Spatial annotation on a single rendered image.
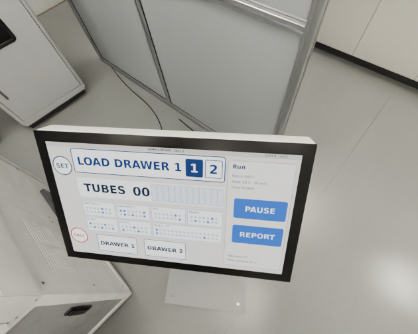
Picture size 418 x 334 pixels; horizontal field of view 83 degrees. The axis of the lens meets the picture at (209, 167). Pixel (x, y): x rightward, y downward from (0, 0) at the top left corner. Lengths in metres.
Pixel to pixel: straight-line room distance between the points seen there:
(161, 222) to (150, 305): 1.12
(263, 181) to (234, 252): 0.18
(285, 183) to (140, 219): 0.30
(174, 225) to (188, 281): 1.03
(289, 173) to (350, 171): 1.49
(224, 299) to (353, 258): 0.80
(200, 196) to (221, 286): 1.08
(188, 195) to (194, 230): 0.08
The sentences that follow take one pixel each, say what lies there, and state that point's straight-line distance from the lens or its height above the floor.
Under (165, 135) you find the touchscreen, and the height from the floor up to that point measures 1.20.
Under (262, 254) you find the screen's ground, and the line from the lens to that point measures 0.53.
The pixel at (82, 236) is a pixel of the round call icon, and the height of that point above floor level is 1.01.
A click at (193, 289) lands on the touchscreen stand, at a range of 1.52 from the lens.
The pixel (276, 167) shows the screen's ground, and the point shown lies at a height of 1.16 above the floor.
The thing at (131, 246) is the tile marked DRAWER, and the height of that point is 1.00.
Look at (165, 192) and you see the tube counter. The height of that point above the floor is 1.11.
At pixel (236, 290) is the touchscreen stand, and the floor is 0.03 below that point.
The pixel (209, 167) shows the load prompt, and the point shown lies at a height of 1.16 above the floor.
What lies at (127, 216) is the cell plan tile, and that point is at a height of 1.06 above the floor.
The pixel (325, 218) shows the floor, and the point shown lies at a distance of 1.71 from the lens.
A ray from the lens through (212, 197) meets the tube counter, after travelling 0.45.
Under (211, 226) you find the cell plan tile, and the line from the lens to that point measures 0.49.
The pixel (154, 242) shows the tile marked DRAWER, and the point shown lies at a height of 1.02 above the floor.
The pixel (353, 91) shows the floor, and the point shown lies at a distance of 2.40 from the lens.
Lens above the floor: 1.54
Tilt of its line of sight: 62 degrees down
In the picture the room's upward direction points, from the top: 9 degrees counter-clockwise
